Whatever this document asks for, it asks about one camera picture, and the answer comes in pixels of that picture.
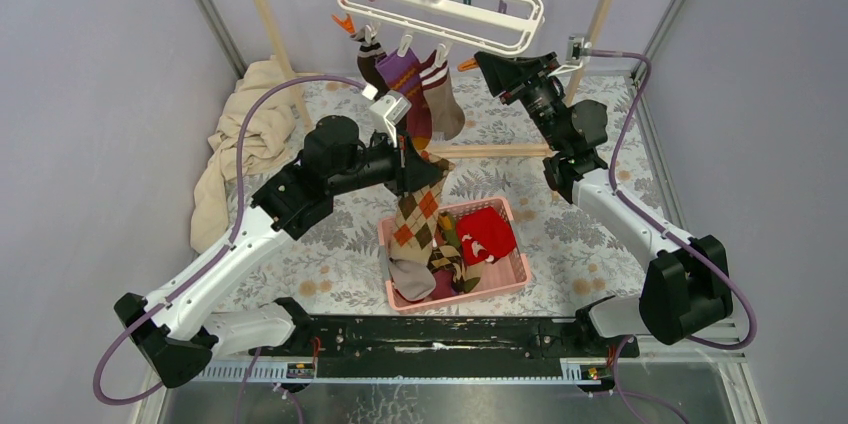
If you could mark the orange clothes peg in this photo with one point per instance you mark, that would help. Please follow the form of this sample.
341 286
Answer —
468 65
346 23

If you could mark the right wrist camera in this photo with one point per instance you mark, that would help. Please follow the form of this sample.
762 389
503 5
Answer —
577 55

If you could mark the magenta yellow sock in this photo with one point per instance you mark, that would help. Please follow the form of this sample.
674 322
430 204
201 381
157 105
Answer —
402 74
443 285

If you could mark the beige cloth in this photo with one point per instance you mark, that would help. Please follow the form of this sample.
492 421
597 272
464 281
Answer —
259 147

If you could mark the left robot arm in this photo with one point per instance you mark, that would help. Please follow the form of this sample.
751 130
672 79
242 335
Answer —
177 329

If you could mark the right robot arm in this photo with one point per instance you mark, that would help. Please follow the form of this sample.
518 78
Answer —
685 288

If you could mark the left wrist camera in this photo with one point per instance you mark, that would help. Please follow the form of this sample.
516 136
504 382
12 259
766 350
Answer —
386 111

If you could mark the green striped sock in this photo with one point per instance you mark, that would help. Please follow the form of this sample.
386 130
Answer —
447 227

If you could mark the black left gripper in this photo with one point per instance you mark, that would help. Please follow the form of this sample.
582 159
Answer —
411 170

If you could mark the white sock hanger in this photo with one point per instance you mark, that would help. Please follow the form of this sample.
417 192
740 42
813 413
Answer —
478 25

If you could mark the red bear sock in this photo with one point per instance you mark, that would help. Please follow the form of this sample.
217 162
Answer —
485 236

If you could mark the dark brown sock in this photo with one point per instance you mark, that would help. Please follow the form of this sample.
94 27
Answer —
368 56

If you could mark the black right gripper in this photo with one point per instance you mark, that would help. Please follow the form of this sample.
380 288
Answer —
512 75

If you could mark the argyle brown sock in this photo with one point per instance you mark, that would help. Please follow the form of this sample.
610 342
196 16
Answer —
466 277

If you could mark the cream patterned sock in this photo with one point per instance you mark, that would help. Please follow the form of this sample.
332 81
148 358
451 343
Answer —
414 226

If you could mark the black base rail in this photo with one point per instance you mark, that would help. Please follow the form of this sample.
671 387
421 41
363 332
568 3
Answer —
491 348

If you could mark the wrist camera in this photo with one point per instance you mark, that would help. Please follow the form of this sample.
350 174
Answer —
386 111
577 55

